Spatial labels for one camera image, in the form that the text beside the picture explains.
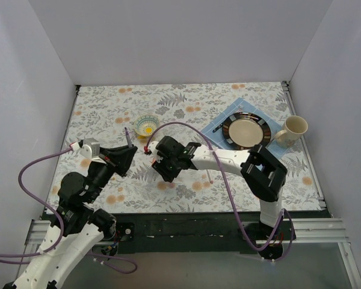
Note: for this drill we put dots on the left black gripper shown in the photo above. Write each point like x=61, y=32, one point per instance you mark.
x=113, y=160

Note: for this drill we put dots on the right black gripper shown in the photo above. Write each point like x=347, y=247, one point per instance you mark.
x=163, y=168

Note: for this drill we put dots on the purple pen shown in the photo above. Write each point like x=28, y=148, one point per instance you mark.
x=128, y=139

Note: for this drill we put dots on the pink white pen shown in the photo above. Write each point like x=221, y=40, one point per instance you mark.
x=209, y=177

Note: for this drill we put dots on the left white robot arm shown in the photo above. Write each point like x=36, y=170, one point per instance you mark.
x=76, y=227

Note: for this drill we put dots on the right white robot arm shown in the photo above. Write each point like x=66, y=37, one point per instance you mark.
x=264, y=174

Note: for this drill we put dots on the patterned glass bowl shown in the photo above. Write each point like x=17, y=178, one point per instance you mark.
x=145, y=125

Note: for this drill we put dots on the floral table mat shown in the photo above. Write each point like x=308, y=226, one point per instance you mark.
x=183, y=111

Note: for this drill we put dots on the blue checked cloth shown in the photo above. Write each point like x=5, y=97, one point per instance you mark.
x=240, y=105

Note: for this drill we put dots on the dark striped plate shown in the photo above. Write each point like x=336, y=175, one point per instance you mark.
x=243, y=131

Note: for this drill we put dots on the cream ceramic mug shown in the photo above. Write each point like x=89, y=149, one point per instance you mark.
x=293, y=128

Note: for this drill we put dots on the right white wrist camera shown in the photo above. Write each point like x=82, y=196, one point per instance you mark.
x=151, y=150

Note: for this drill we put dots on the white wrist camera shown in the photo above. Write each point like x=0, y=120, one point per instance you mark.
x=88, y=148
x=151, y=150

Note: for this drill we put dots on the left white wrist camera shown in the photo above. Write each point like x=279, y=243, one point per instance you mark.
x=88, y=148

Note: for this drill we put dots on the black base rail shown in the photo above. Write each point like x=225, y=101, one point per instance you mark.
x=180, y=232

